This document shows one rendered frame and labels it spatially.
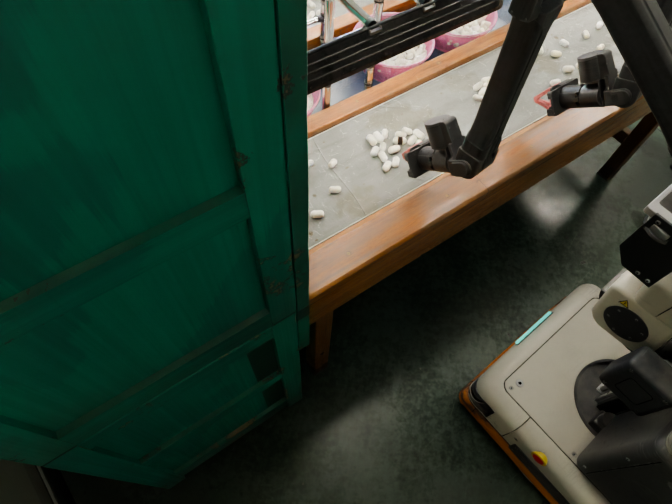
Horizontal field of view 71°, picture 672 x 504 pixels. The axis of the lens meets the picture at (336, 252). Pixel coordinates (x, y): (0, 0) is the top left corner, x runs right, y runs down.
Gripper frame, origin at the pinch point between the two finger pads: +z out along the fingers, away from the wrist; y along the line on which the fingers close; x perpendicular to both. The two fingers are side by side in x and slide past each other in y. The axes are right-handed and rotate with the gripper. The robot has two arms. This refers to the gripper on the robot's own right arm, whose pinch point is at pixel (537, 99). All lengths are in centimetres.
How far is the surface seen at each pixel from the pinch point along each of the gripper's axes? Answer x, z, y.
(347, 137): -7, 26, 45
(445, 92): -7.0, 24.9, 9.2
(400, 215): 11, 2, 50
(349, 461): 93, 26, 85
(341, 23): -36, 54, 20
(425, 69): -15.0, 30.1, 10.2
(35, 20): -42, -56, 106
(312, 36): -35, 53, 31
